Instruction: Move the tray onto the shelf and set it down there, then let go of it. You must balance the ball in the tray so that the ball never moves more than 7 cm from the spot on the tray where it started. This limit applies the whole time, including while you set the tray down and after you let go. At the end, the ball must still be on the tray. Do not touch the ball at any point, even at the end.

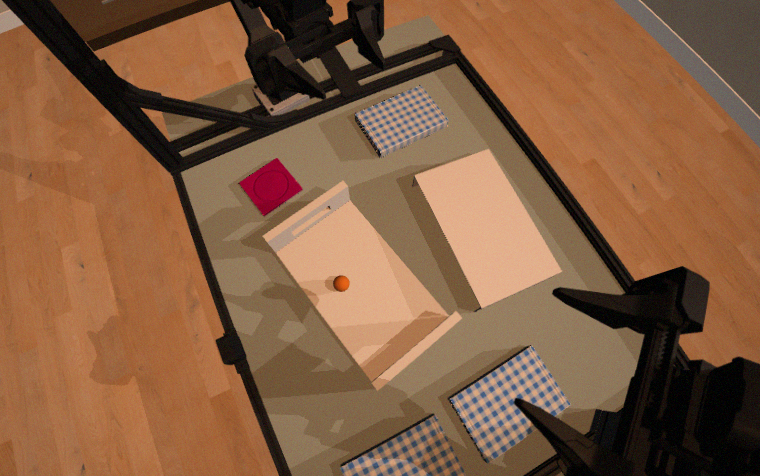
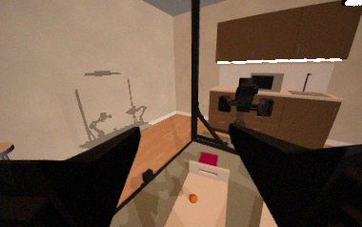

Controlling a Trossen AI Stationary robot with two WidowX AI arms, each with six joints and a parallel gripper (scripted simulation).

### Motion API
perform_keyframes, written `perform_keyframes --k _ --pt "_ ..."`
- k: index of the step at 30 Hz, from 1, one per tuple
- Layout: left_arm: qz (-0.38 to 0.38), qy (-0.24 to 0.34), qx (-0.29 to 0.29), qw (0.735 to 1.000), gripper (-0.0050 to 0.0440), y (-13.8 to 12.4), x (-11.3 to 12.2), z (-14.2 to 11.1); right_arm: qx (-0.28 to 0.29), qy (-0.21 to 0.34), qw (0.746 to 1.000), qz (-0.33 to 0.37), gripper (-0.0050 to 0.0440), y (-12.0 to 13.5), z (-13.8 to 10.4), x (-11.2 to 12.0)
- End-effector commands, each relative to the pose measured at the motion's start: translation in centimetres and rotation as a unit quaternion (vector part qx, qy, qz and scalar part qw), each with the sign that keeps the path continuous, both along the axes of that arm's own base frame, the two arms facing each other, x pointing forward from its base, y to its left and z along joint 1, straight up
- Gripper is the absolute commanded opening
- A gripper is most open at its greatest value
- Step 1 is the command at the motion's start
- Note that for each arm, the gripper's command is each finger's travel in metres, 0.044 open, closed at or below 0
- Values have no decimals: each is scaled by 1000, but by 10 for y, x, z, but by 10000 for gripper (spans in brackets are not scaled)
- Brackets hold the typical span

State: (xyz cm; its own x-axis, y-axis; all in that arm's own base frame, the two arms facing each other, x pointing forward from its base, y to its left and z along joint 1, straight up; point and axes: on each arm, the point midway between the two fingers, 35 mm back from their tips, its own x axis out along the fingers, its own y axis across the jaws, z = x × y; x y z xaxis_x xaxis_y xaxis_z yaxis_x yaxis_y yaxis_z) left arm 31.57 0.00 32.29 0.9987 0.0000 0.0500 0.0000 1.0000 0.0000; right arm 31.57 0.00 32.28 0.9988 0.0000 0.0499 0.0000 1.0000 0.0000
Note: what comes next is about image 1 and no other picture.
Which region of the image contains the orange ball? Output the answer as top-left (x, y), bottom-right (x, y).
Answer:
top-left (333, 275), bottom-right (350, 292)

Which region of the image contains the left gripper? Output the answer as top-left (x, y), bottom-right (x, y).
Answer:
top-left (245, 0), bottom-right (385, 100)

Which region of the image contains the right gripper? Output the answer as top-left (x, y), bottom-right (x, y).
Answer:
top-left (514, 266), bottom-right (712, 476)

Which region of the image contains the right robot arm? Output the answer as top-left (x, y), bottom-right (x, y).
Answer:
top-left (643, 357), bottom-right (760, 476)

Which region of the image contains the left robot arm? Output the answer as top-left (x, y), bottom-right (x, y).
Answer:
top-left (230, 0), bottom-right (333, 105)

